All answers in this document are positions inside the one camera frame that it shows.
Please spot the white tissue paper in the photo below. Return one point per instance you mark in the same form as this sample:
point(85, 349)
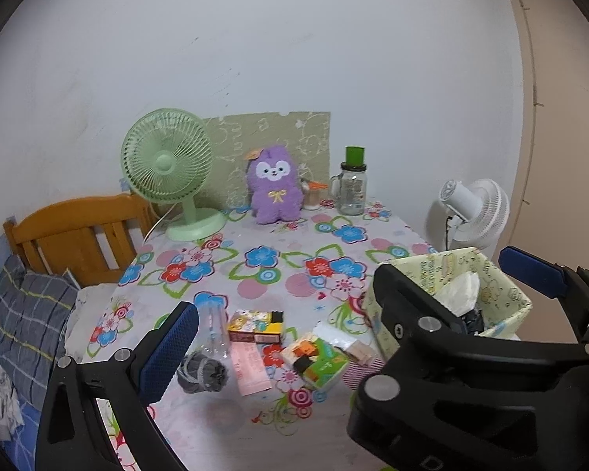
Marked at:
point(459, 289)

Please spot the black plastic bag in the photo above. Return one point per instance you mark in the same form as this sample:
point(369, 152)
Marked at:
point(475, 323)

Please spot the wooden bed headboard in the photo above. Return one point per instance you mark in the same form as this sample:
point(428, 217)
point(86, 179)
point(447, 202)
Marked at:
point(64, 230)

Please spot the patterned storage box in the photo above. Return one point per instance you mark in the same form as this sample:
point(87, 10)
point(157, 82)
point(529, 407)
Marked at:
point(500, 304)

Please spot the crumpled white cloth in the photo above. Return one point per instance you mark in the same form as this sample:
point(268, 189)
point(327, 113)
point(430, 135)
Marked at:
point(0, 397)

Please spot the yellow cartoon carton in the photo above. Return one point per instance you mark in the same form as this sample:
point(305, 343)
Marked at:
point(253, 326)

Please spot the green desk fan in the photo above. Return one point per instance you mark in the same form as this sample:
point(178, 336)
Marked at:
point(167, 162)

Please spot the white standing fan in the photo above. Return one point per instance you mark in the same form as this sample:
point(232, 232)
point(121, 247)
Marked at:
point(476, 206)

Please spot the pink paper packet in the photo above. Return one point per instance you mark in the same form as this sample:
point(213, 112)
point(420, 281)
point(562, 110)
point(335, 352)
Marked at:
point(249, 368)

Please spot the blue bed sheet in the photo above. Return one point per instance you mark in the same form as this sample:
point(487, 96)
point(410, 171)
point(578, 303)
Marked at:
point(24, 441)

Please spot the grey plaid pillow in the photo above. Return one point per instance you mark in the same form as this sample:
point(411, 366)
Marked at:
point(29, 319)

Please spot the clear plastic bottle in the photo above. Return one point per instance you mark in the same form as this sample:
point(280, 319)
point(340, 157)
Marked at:
point(213, 328)

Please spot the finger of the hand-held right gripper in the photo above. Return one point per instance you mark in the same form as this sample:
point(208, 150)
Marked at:
point(412, 304)
point(532, 271)

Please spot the green plastic cup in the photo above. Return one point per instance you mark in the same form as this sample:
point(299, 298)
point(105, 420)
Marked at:
point(355, 154)

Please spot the floral tablecloth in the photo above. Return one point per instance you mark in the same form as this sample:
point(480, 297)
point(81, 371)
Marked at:
point(275, 274)

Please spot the white plastic packet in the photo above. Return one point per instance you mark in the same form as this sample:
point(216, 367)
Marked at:
point(341, 336)

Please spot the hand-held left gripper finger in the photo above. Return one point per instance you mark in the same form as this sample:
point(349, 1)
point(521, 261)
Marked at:
point(169, 348)

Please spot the patterned cardboard panel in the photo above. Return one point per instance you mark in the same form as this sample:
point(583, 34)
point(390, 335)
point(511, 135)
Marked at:
point(304, 137)

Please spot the beige door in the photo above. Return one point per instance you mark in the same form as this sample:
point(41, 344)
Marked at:
point(559, 108)

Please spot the purple plush toy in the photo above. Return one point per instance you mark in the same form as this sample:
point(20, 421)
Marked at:
point(275, 191)

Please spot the green orange snack packet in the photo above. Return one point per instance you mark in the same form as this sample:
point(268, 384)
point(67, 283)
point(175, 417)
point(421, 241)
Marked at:
point(319, 360)

